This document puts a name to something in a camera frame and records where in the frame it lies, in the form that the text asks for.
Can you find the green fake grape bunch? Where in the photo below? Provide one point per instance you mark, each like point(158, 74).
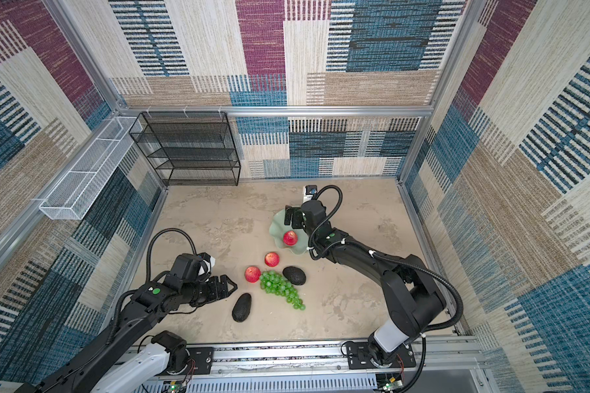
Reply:
point(276, 284)

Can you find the dark avocado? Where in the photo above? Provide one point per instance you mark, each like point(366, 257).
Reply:
point(294, 275)
point(242, 308)

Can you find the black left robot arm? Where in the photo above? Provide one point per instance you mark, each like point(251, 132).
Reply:
point(138, 311)

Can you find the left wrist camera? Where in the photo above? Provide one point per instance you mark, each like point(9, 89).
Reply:
point(206, 266)

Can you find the light green wavy fruit bowl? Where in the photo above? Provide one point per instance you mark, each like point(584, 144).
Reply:
point(278, 229)

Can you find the white wire mesh basket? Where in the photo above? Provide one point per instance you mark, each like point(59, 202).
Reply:
point(75, 193)

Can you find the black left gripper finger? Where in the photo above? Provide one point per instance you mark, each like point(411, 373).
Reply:
point(221, 284)
point(214, 296)

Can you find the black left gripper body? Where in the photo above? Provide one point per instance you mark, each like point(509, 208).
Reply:
point(196, 292)

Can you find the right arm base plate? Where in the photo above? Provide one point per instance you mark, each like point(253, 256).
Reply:
point(368, 355)

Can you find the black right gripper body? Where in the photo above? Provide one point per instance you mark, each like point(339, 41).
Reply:
point(313, 236)

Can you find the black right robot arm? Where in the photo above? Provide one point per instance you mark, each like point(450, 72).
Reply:
point(410, 290)

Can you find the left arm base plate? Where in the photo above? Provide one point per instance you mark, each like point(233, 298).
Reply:
point(190, 361)

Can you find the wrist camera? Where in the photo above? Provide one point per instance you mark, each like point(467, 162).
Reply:
point(206, 266)
point(309, 191)

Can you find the black wire mesh shelf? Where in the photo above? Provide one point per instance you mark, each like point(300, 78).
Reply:
point(188, 148)

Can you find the aluminium front rail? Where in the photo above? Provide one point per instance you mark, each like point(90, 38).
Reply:
point(451, 364)

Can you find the red fake peach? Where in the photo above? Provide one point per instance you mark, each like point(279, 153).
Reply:
point(272, 259)
point(252, 274)
point(290, 238)

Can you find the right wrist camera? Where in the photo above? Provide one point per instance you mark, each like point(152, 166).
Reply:
point(309, 191)

